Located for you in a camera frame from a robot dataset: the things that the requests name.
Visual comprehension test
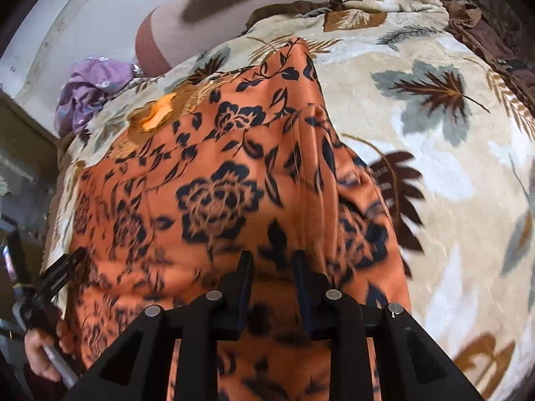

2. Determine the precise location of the brown cloth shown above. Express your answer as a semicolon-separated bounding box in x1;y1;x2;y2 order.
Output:
443;0;535;113

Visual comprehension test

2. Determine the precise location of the orange black floral cloth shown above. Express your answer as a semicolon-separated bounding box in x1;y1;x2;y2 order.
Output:
63;37;412;401

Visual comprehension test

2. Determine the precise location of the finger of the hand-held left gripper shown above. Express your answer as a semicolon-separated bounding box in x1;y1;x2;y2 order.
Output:
38;247;89;301

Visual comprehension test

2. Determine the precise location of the pink bolster pillow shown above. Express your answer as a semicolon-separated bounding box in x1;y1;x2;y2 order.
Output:
134;0;423;78

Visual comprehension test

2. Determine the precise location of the person's left hand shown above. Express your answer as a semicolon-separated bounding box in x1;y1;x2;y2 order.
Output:
24;321;81;388

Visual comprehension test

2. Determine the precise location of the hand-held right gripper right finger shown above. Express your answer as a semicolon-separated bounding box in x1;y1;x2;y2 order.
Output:
294;250;486;401

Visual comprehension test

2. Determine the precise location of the purple cloth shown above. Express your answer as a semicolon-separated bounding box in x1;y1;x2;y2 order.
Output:
54;55;136;136

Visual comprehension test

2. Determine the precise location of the beige leaf print blanket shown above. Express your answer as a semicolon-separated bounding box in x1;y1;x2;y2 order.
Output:
44;0;535;401

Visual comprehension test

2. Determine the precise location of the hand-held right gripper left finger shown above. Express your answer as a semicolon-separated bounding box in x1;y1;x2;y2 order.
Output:
75;251;255;401

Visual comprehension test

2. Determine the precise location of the wooden furniture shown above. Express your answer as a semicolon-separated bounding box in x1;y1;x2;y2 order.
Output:
0;90;59;235

